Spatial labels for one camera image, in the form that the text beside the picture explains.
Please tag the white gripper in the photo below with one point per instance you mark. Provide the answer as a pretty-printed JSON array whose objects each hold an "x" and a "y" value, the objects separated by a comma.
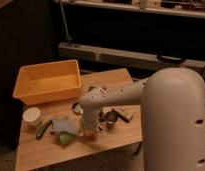
[{"x": 90, "y": 120}]

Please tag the yellow-red apple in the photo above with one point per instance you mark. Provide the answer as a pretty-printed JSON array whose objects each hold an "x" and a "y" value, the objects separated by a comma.
[{"x": 89, "y": 133}]

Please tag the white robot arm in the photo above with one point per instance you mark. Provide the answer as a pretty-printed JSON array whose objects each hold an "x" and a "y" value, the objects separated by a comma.
[{"x": 172, "y": 103}]

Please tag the dark grape bunch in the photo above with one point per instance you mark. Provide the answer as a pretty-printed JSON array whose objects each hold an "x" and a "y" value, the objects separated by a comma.
[{"x": 102, "y": 121}]

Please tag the dark metal cup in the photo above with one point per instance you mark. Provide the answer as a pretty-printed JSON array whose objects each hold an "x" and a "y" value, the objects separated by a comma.
[{"x": 111, "y": 118}]

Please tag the light blue cloth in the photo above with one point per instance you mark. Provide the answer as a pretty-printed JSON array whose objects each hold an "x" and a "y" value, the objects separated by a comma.
[{"x": 63, "y": 125}]

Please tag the green leafy vegetable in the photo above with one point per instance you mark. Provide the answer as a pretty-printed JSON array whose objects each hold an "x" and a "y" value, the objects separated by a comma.
[{"x": 65, "y": 138}]

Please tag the brown rectangular block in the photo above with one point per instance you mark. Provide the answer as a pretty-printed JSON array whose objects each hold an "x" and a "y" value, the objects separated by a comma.
[{"x": 123, "y": 114}]

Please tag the green cucumber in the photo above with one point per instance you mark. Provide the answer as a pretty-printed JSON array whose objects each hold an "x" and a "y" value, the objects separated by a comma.
[{"x": 40, "y": 132}]

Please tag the orange plastic bin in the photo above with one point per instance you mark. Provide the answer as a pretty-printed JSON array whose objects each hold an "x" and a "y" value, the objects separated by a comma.
[{"x": 48, "y": 82}]

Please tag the white round cup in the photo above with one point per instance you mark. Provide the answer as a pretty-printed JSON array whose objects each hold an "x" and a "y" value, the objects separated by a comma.
[{"x": 32, "y": 116}]

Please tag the grey metal pole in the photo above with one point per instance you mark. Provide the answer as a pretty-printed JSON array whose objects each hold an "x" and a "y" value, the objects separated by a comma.
[{"x": 68, "y": 37}]

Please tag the upper white shelf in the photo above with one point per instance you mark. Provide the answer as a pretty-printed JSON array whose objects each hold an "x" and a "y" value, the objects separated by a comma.
[{"x": 143, "y": 6}]

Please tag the grey metal shelf rail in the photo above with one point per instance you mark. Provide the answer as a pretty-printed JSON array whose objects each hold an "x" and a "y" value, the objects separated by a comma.
[{"x": 121, "y": 57}]

